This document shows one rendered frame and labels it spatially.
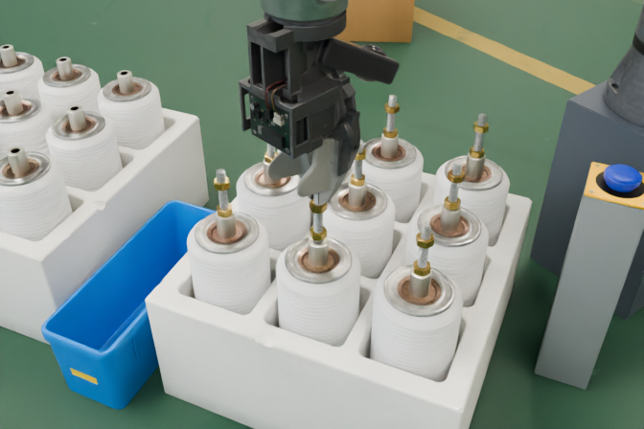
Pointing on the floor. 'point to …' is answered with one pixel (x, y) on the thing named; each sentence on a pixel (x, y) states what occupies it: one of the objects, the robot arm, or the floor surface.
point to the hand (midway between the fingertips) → (321, 187)
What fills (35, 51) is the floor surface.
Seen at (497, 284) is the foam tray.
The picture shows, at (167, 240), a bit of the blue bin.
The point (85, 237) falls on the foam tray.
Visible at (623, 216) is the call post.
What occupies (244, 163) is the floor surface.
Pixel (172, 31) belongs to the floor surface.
